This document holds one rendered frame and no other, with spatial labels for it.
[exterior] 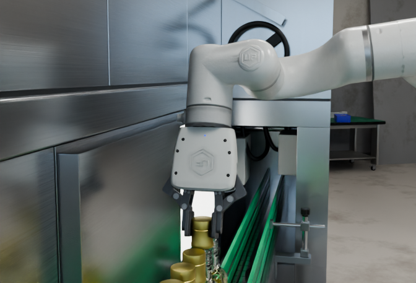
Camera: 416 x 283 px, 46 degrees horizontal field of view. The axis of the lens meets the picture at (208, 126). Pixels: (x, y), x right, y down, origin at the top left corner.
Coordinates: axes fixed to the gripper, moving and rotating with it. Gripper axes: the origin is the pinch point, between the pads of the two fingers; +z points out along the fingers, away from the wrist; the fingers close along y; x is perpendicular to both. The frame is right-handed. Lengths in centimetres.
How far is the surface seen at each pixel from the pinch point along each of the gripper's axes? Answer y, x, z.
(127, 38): -14.9, -0.3, -30.5
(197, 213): -12, 50, -1
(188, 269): 0.9, -11.2, 5.7
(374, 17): 109, 703, -321
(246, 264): -1, 68, 12
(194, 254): 0.4, -6.0, 4.2
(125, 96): -12.7, -4.6, -19.2
